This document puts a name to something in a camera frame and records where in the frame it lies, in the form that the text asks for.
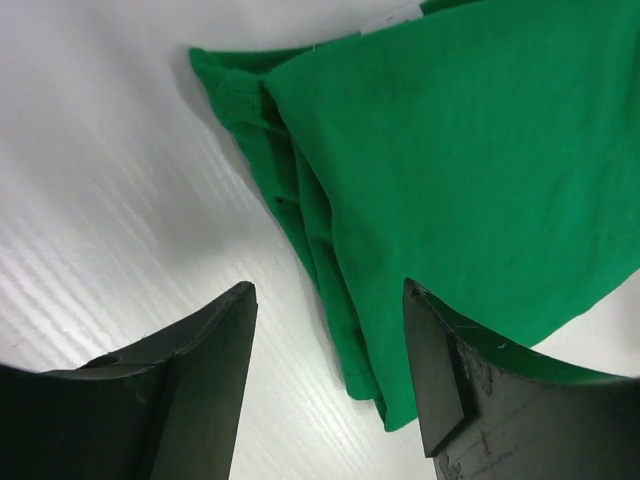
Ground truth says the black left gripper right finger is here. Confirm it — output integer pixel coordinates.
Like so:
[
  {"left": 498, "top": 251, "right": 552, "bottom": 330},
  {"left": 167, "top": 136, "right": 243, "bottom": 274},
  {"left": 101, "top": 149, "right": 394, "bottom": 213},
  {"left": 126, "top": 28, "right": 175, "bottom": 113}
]
[{"left": 403, "top": 279, "right": 639, "bottom": 479}]

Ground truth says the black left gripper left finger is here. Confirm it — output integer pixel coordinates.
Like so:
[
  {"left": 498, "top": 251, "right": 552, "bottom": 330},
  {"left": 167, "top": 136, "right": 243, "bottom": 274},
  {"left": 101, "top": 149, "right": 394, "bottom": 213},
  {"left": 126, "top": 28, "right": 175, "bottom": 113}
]
[{"left": 1, "top": 281, "right": 257, "bottom": 479}]

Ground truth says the green t shirt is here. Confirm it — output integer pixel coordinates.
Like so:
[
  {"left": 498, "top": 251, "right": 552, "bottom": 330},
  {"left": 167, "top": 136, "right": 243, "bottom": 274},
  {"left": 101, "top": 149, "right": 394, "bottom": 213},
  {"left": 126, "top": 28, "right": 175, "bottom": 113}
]
[{"left": 189, "top": 1, "right": 639, "bottom": 432}]

